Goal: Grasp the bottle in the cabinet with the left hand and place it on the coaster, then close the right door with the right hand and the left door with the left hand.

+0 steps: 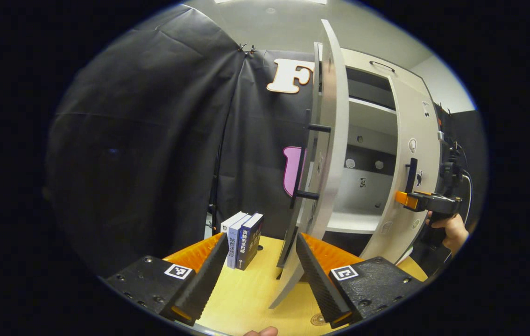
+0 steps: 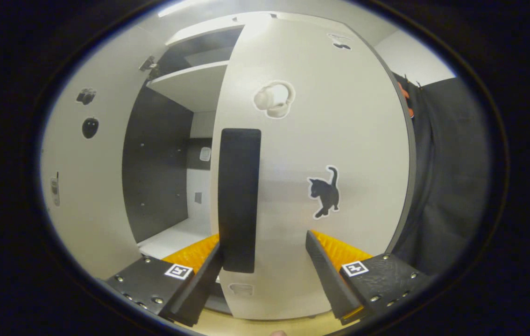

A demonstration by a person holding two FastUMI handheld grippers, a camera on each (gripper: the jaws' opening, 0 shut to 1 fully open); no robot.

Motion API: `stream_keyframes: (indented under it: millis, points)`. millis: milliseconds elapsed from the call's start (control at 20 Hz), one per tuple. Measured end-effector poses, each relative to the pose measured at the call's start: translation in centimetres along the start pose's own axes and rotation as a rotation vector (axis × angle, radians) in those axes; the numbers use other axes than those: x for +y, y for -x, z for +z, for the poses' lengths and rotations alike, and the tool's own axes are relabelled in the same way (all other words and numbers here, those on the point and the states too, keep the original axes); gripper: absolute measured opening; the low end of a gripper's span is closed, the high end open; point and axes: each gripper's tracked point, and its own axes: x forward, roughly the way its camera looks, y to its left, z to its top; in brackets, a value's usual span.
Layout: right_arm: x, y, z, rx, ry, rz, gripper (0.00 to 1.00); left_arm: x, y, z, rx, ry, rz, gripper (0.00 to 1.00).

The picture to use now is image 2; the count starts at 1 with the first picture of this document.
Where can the white cabinet drawer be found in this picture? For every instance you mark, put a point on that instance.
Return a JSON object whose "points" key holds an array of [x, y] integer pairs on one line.
{"points": [[199, 31]]}

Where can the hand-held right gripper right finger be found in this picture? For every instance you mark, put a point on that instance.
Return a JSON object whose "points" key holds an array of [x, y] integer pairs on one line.
{"points": [[328, 284]]}

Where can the metal door hinge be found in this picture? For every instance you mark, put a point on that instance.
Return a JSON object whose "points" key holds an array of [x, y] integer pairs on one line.
{"points": [[148, 64]]}

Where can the black backdrop cloth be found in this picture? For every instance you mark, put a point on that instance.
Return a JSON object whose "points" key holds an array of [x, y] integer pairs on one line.
{"points": [[451, 186]]}

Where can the white cabinet shelf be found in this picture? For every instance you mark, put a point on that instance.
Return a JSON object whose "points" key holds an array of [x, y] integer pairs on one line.
{"points": [[190, 84]]}

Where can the white cabinet door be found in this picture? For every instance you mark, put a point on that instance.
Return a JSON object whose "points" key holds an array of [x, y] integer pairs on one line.
{"points": [[339, 116], [92, 196]]}

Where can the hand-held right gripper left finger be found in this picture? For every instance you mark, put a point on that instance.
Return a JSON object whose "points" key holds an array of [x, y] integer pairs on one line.
{"points": [[201, 289]]}

